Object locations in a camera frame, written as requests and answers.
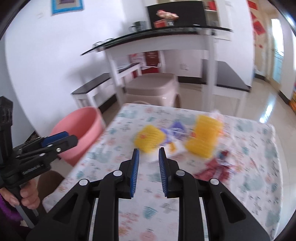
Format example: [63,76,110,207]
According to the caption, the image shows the red snack wrapper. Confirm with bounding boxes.
[193,150,234,182]

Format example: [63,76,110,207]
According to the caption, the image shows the yellow foam net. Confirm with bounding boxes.
[185,115,223,159]
[134,125,166,153]

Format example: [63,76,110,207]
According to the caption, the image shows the purple face mask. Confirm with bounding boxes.
[160,121,188,146]

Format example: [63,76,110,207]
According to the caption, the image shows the white orange plastic bag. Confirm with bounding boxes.
[209,109,224,137]

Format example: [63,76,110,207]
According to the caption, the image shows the person's left hand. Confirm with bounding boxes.
[1,179,40,210]

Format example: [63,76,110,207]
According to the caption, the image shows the pink plastic bucket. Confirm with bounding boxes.
[50,106,106,166]

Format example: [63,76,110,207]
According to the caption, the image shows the floral tablecloth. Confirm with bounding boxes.
[43,104,282,240]

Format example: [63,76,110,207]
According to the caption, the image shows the left black white bench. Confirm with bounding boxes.
[71,63,142,108]

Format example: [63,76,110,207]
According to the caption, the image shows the black white bench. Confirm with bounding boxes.
[201,59,251,117]
[71,63,142,108]

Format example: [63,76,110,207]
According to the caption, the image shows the eyeglasses on table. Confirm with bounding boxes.
[92,38,114,48]

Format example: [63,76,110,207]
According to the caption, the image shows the beige plastic stool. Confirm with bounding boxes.
[125,73,181,108]

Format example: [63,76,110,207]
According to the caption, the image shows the red cartons under table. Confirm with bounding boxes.
[128,51,161,74]

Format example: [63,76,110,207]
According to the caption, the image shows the blue framed picture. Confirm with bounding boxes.
[51,0,84,15]

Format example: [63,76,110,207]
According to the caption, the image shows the right black white bench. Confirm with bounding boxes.
[201,59,251,117]

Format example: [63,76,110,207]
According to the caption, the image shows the grey mug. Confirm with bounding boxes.
[128,21,147,33]

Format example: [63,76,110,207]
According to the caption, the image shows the red gift box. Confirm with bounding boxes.
[154,19,167,29]

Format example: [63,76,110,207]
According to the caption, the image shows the flower vase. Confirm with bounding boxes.
[156,9,179,27]

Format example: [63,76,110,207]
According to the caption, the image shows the glass door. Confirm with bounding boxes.
[271,19,285,85]

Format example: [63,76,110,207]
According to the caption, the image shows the white table glass top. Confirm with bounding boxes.
[81,25,233,111]

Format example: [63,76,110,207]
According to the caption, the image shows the black monitor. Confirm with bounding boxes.
[147,1,207,29]

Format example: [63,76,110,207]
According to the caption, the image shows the white wall shelf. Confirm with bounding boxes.
[203,0,220,27]

